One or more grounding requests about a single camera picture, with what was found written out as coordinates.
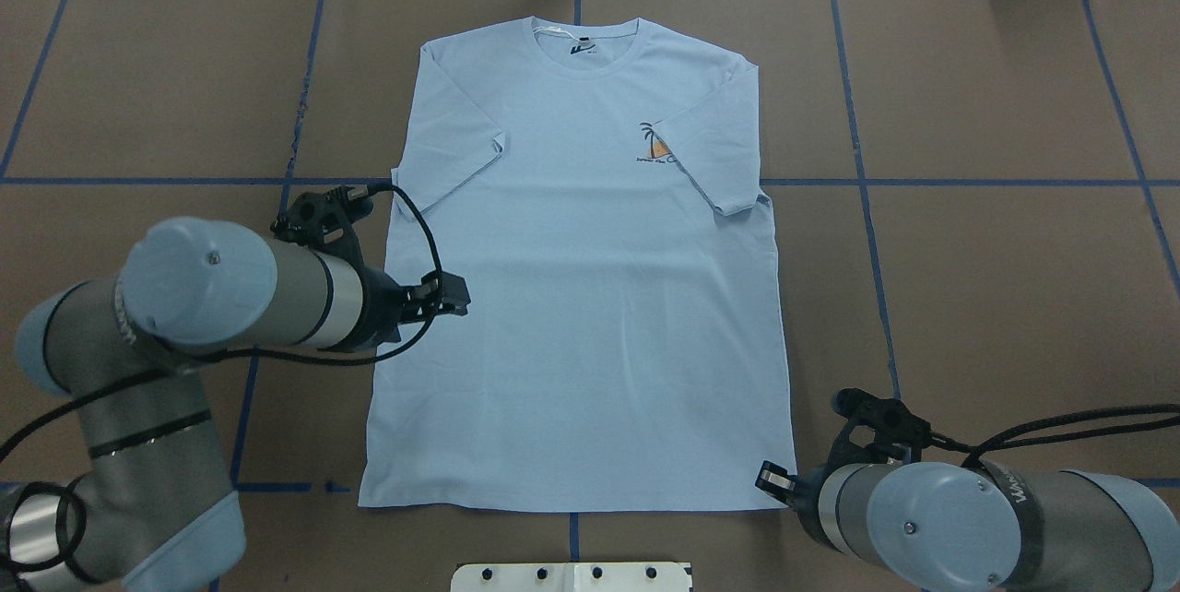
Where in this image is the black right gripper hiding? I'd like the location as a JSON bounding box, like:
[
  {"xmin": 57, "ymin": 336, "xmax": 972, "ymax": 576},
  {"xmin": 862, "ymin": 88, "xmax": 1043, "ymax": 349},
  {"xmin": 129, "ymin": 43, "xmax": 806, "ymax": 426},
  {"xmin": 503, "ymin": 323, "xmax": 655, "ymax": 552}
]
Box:
[{"xmin": 755, "ymin": 460, "xmax": 827, "ymax": 528}]

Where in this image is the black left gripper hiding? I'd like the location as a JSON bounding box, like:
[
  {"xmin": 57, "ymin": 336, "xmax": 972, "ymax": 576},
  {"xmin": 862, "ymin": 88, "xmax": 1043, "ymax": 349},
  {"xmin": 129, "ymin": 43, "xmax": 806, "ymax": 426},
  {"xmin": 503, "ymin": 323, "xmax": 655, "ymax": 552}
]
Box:
[{"xmin": 358, "ymin": 267, "xmax": 468, "ymax": 349}]

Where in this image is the light blue t-shirt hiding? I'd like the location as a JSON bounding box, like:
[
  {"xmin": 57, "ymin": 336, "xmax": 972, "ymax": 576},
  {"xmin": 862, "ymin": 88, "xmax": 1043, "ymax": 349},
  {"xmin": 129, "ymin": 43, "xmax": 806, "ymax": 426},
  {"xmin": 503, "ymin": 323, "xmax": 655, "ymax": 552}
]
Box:
[{"xmin": 358, "ymin": 17, "xmax": 797, "ymax": 514}]

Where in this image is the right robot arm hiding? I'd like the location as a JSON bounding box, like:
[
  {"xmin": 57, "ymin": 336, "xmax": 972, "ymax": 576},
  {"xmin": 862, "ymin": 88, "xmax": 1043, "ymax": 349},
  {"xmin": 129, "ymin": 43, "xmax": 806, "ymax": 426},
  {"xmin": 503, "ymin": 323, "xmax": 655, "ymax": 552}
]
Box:
[{"xmin": 755, "ymin": 462, "xmax": 1179, "ymax": 591}]

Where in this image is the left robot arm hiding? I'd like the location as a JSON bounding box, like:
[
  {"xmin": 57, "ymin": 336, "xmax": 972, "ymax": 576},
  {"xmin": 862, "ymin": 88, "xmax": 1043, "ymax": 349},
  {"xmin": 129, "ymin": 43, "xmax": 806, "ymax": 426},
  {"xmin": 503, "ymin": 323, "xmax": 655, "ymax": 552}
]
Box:
[{"xmin": 4, "ymin": 217, "xmax": 468, "ymax": 591}]

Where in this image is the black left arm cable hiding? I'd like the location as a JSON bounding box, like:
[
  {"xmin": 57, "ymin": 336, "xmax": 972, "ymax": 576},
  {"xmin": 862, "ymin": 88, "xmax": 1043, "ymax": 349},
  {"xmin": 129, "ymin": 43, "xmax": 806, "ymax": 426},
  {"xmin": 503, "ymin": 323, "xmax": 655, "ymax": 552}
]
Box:
[{"xmin": 0, "ymin": 184, "xmax": 443, "ymax": 482}]

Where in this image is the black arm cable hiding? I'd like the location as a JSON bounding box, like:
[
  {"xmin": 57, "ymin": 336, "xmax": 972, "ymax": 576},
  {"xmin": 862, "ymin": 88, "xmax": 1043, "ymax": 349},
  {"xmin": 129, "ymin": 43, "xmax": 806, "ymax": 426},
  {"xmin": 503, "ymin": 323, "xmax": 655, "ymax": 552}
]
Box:
[
  {"xmin": 929, "ymin": 404, "xmax": 1180, "ymax": 469},
  {"xmin": 0, "ymin": 184, "xmax": 443, "ymax": 482}
]

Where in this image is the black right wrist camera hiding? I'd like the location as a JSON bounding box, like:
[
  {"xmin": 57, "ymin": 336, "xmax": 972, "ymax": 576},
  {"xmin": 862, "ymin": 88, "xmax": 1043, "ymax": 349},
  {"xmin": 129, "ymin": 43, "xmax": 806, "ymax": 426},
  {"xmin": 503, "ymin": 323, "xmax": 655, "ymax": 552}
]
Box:
[{"xmin": 822, "ymin": 387, "xmax": 933, "ymax": 473}]

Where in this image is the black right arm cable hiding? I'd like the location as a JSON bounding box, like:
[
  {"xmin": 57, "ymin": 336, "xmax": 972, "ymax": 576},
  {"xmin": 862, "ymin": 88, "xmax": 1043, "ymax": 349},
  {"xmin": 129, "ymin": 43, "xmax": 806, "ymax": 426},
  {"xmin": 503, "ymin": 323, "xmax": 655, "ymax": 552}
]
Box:
[{"xmin": 929, "ymin": 404, "xmax": 1180, "ymax": 469}]

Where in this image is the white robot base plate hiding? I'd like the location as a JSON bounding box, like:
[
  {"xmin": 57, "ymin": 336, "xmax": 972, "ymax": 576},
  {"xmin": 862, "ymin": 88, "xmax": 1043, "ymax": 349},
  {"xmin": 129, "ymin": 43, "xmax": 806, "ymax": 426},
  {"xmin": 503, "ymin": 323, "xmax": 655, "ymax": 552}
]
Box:
[{"xmin": 448, "ymin": 563, "xmax": 695, "ymax": 591}]

